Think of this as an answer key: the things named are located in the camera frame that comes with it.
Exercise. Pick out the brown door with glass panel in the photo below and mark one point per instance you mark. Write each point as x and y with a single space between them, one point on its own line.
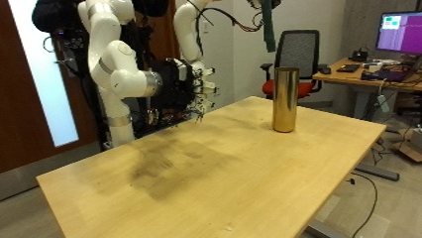
27 99

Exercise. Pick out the wooden office desk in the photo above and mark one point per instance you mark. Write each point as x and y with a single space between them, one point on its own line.
352 77

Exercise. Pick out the black office chair red seat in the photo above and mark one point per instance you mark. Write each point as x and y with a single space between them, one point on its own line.
299 49

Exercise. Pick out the grey table foot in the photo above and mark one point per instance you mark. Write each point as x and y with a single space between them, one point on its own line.
377 172

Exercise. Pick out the white hanging power adapter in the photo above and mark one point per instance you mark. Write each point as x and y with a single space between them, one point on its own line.
383 102

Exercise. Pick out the cardboard box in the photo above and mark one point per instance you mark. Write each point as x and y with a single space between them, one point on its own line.
411 145

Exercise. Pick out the computer monitor purple screen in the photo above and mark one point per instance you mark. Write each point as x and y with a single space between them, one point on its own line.
403 33

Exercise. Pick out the person in black clothes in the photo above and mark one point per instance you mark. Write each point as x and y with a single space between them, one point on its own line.
53 15

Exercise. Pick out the tall gold cylinder vase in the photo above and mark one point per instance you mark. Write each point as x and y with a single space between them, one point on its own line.
286 99

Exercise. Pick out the flower bouquet with green stem wrap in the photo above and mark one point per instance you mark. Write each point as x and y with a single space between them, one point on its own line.
270 29

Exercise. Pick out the black desk phone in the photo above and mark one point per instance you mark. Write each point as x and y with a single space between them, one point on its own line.
360 55

